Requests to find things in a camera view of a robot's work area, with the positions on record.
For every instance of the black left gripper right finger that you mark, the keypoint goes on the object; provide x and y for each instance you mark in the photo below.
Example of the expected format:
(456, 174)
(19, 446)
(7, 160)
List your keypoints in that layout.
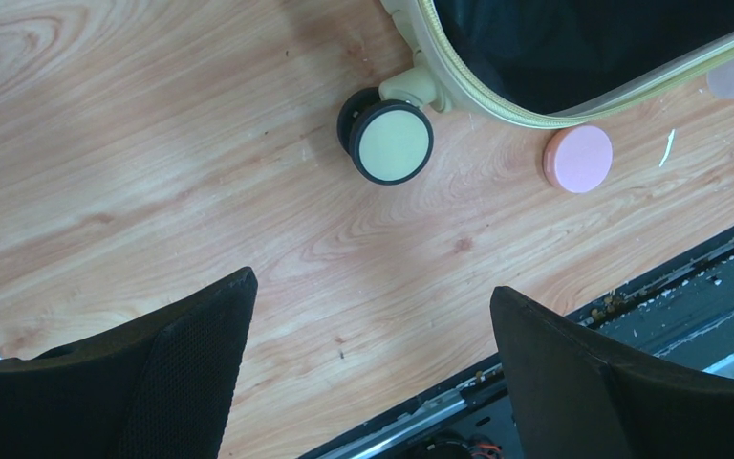
(576, 393)

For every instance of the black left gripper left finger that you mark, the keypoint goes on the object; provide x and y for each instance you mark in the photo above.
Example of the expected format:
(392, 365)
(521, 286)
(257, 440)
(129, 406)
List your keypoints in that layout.
(158, 386)

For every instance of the cream open suitcase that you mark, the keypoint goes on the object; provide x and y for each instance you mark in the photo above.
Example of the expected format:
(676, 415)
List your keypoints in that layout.
(536, 64)

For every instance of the pink round lid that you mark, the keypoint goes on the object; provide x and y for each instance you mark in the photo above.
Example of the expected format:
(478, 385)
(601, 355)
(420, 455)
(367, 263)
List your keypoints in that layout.
(578, 159)

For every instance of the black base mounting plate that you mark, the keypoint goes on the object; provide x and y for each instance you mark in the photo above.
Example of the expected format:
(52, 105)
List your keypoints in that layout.
(681, 311)

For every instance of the small white scrap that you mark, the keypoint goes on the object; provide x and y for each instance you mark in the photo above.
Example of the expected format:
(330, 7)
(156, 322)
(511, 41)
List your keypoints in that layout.
(668, 147)

